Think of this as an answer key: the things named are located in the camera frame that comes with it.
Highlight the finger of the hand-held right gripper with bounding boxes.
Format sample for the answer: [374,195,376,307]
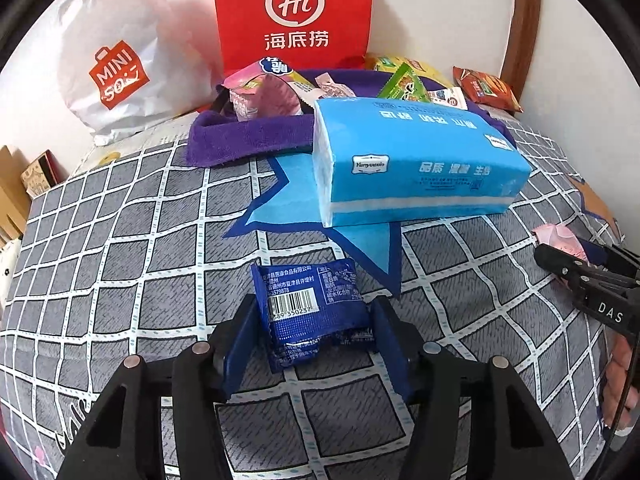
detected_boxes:
[582,239,640,286]
[533,243,601,292]

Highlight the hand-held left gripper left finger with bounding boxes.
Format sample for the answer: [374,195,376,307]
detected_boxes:
[57,294,261,480]

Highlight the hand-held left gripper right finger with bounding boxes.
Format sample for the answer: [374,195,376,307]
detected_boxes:
[370,295,576,480]

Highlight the pale pink soft packet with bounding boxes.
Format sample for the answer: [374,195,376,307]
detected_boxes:
[532,223,592,265]

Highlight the blue snack packet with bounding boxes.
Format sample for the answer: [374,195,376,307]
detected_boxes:
[251,257,378,374]

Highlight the white cartoon snack packet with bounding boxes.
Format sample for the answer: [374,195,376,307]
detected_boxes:
[424,86,469,110]

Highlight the green triangular snack packet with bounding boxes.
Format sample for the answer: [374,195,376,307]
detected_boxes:
[377,58,429,102]

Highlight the pink cake packet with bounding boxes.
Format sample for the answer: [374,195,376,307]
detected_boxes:
[227,76,307,122]

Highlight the light pink pastry packet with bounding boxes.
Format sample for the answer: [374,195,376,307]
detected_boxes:
[312,70,357,102]

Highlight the pink and yellow triangular packet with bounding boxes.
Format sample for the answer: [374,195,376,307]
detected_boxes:
[222,57,322,97]

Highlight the person's right hand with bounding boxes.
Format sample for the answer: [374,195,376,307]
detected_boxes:
[601,332,640,435]

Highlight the grey checked bed sheet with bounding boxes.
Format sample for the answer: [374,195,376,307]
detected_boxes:
[0,110,624,480]

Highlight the blue tissue pack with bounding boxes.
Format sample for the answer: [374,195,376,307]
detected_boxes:
[312,95,532,229]

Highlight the orange snack bag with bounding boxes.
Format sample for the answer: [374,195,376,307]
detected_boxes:
[453,65,524,114]

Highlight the purple towel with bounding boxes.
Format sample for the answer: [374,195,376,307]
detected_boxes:
[187,67,507,168]

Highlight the yellow snack bag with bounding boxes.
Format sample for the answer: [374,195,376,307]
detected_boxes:
[364,53,454,87]

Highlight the patterned cardboard box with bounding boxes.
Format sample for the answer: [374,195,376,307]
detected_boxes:
[19,149,69,197]

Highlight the wooden headboard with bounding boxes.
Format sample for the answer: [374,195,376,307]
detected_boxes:
[0,144,32,247]

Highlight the white plastic shopping bag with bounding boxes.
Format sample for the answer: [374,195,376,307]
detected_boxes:
[55,0,224,147]

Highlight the red paper carrier bag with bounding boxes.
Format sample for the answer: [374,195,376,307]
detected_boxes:
[212,0,374,74]

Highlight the brown wooden door frame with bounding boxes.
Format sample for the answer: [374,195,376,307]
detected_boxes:
[502,0,544,92]

